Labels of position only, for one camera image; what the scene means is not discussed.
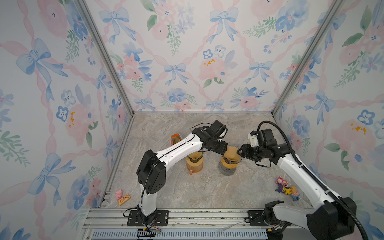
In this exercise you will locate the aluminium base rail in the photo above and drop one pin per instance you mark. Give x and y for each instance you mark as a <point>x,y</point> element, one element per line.
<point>184,224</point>

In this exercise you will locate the purple yellow toy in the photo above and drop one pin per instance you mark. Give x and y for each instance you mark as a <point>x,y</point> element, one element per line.
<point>283,187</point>

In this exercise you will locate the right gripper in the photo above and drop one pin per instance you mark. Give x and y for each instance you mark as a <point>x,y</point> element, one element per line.
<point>246,149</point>

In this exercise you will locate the pink toy on block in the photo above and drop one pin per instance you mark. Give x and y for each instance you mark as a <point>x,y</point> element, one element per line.
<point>121,197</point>

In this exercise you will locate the wooden ring dripper base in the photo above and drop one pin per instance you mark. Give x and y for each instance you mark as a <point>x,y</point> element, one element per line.
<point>228,166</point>

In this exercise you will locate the orange coffee filter holder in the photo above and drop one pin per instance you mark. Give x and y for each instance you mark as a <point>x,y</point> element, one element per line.
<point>176,138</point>

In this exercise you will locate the aluminium corner post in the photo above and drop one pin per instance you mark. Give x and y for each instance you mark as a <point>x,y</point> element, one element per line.
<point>320,33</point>
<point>91,25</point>

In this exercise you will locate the grey glass carafe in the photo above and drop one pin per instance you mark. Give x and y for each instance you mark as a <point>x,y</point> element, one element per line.
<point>226,171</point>

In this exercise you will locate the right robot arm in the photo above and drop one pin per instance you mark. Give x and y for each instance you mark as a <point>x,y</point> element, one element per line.
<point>331,217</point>

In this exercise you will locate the left aluminium corner post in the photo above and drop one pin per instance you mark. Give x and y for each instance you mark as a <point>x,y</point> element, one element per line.
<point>91,25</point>

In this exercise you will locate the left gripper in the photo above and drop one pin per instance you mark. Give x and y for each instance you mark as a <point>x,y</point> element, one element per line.
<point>223,148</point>

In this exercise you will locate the orange glass carafe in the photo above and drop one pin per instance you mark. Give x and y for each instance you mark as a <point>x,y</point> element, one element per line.
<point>194,169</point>

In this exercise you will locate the right aluminium corner post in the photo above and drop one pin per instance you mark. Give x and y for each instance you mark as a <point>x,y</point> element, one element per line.
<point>320,33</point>

